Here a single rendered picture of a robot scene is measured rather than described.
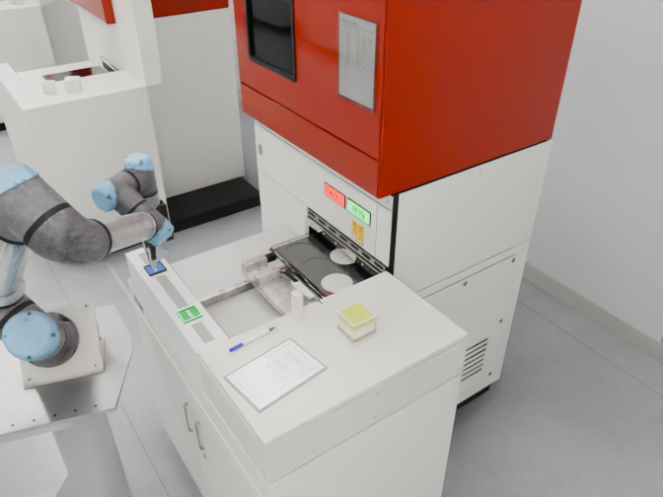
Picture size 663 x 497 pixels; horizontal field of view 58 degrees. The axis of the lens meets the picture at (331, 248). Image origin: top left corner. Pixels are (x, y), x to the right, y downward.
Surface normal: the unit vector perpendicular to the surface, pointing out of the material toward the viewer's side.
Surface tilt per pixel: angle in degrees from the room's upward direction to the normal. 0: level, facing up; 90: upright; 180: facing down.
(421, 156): 90
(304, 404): 0
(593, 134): 90
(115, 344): 0
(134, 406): 0
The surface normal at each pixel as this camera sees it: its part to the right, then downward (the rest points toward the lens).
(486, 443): 0.00, -0.83
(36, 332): 0.32, -0.10
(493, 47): 0.57, 0.46
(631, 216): -0.82, 0.32
